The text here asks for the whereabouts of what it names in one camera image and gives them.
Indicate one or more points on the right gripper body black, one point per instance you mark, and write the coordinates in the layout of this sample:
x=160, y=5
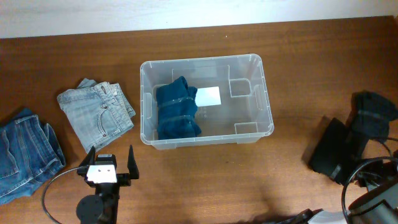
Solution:
x=337, y=154

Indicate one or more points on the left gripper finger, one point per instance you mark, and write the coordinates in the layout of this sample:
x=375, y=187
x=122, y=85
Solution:
x=89, y=159
x=131, y=164

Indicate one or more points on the black garment taped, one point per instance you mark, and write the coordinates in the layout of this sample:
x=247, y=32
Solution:
x=338, y=152

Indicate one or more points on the dark navy garment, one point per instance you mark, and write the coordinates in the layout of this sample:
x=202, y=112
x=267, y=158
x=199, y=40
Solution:
x=373, y=115

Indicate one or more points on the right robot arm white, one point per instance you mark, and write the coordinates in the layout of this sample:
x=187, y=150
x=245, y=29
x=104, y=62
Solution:
x=378, y=205

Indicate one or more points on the light blue folded jeans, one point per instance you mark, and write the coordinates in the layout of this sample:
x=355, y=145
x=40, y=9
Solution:
x=99, y=113

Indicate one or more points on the dark blue folded jeans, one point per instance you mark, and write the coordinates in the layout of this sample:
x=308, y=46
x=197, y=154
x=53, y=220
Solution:
x=30, y=156

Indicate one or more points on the dark blue folded garment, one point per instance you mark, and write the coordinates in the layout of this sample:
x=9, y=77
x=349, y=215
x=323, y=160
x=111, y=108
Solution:
x=176, y=110

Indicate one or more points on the white label in bin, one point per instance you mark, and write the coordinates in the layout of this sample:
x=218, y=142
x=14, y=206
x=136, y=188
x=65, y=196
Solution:
x=209, y=96

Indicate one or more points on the clear plastic storage bin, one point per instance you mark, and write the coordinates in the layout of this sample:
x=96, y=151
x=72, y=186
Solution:
x=244, y=115

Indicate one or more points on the left gripper white camera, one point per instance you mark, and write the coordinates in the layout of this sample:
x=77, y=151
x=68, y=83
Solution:
x=101, y=174

